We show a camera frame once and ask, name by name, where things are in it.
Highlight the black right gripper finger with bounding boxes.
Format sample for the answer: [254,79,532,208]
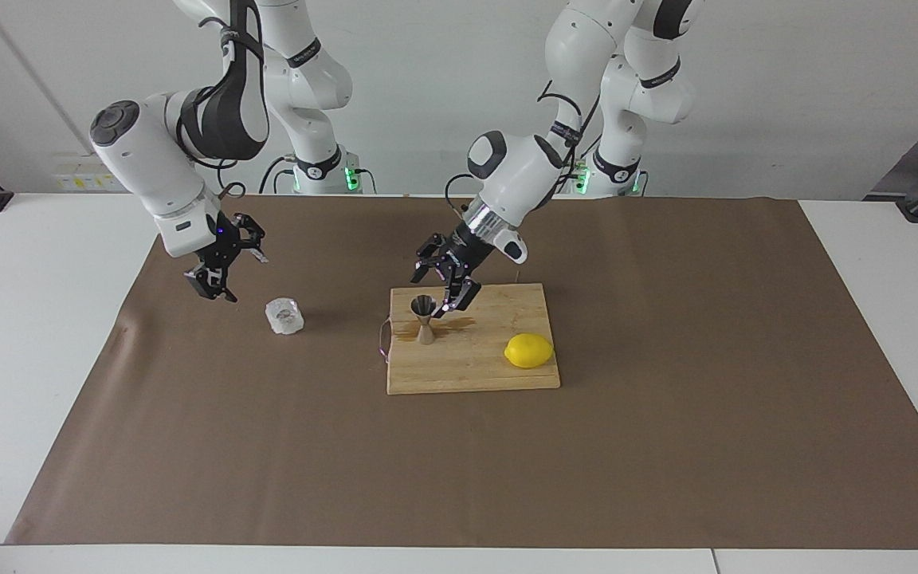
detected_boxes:
[232,212,270,265]
[183,263,238,304]

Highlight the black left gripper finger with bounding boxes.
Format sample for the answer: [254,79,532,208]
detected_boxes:
[437,267,482,320]
[410,233,453,285]

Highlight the steel double jigger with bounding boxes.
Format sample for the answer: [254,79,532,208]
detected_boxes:
[411,294,438,346]

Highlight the clear faceted glass cup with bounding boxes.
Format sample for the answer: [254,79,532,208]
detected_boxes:
[265,297,304,336]

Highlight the wooden cutting board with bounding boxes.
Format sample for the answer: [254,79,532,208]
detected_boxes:
[379,282,562,396]

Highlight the yellow lemon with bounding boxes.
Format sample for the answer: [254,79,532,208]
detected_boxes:
[504,333,555,370]

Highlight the brown paper table mat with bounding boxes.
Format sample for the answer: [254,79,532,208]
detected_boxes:
[5,194,918,551]

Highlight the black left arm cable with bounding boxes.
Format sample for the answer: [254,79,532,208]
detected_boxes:
[445,80,603,220]

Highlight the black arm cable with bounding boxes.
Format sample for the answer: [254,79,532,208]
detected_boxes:
[176,0,273,200]
[445,80,603,220]

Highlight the white wall socket panel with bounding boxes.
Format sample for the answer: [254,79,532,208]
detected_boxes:
[53,163,127,192]

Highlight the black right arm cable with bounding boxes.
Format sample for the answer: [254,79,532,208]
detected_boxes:
[176,0,273,200]

